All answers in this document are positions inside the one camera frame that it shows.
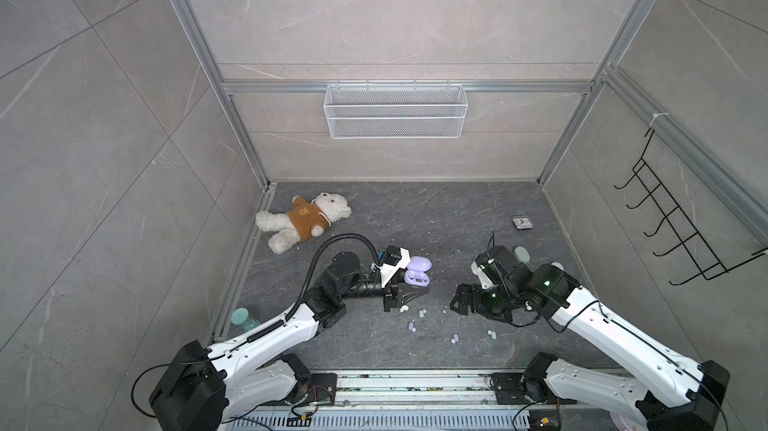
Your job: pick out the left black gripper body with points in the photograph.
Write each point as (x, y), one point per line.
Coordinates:
(389, 294)

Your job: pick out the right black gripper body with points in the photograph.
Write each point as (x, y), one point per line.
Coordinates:
(483, 301)

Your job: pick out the purple earbud charging case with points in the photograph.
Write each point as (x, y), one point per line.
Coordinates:
(416, 273)

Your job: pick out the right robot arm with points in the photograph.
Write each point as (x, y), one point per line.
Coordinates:
(663, 390)

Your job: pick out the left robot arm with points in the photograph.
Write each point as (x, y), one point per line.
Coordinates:
(339, 265)

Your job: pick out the green earbud charging case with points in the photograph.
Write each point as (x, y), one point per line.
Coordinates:
(521, 255)

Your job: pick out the small black square box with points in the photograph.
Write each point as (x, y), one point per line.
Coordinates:
(522, 223)

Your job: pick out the white teddy bear brown shirt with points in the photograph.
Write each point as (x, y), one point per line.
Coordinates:
(304, 221)

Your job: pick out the teal round disc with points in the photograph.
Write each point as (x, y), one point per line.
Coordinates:
(242, 319)

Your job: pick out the pink round alarm clock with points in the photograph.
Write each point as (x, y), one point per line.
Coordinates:
(623, 424)

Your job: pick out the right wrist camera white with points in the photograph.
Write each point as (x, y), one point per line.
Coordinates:
(478, 269)

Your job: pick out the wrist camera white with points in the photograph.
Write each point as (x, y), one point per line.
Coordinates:
(394, 259)
(478, 269)

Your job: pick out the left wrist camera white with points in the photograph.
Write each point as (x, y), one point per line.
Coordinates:
(394, 259)

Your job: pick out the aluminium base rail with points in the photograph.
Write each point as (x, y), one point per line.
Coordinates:
(414, 392)

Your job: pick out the white wire mesh basket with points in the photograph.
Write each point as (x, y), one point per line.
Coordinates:
(419, 111)

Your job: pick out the black wall hook rack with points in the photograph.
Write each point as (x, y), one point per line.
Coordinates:
(687, 236)

